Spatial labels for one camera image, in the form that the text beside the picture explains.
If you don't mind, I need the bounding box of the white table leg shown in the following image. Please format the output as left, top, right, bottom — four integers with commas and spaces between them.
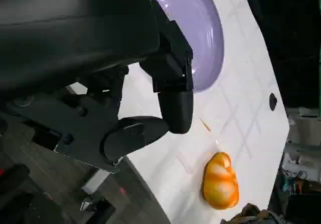
80, 168, 112, 197

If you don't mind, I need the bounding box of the cluttered workshop desk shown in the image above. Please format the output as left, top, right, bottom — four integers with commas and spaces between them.
280, 106, 321, 199

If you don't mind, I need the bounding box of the thin orange sliver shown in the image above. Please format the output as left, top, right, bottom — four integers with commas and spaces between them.
199, 118, 212, 132

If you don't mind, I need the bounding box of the brown grey bag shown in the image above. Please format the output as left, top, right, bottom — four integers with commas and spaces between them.
227, 203, 285, 224

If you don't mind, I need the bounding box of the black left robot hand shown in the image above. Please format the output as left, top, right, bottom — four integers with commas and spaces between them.
0, 0, 194, 175

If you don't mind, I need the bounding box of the twisted orange white bread roll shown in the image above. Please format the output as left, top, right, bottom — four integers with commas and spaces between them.
202, 151, 240, 210

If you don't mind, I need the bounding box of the black table cable grommet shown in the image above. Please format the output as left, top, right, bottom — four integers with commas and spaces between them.
269, 92, 279, 112

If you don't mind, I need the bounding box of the lilac plate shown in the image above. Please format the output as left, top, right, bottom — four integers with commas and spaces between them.
147, 0, 225, 92

